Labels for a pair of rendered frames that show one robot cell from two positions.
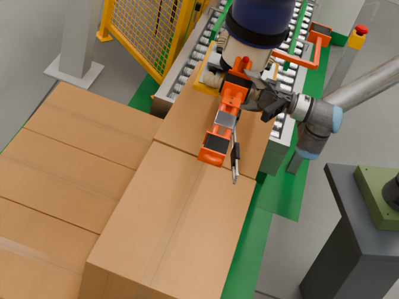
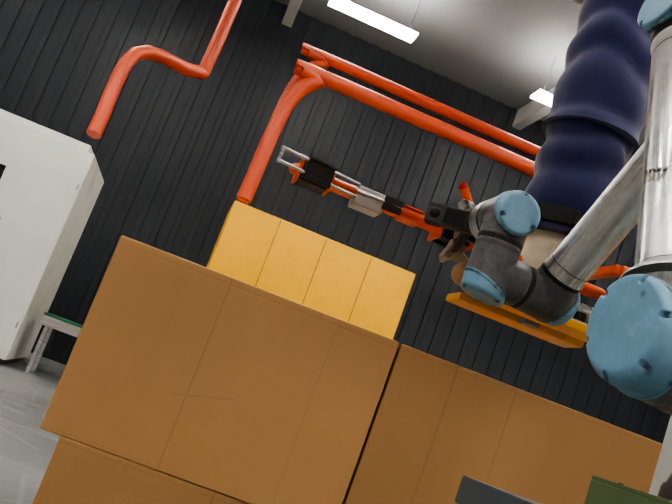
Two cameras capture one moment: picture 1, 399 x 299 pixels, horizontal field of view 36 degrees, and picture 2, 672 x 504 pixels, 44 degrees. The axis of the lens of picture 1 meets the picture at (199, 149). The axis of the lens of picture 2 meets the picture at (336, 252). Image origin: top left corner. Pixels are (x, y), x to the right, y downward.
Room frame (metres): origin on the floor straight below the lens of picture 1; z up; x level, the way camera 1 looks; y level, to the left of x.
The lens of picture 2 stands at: (1.19, -1.89, 0.78)
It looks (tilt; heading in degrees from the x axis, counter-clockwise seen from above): 10 degrees up; 81
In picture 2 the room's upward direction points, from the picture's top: 21 degrees clockwise
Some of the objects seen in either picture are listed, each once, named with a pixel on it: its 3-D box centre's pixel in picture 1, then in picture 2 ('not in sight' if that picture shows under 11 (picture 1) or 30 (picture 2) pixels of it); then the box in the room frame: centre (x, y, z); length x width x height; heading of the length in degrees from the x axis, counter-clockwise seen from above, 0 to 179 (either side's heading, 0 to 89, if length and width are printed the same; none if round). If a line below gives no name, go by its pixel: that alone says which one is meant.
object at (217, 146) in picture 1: (214, 149); (313, 177); (1.37, -0.04, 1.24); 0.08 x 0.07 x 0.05; 0
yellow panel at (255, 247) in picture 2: not in sight; (281, 342); (2.47, 7.63, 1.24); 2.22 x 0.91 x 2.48; 0
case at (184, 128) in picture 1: (211, 149); (475, 474); (1.96, -0.05, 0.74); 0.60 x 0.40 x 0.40; 176
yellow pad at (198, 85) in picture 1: (215, 64); (516, 314); (1.97, 0.05, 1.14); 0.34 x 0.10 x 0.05; 0
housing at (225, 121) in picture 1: (223, 124); (367, 201); (1.51, -0.05, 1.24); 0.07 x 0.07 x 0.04; 0
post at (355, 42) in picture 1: (322, 108); not in sight; (2.92, -0.58, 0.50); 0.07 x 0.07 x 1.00; 88
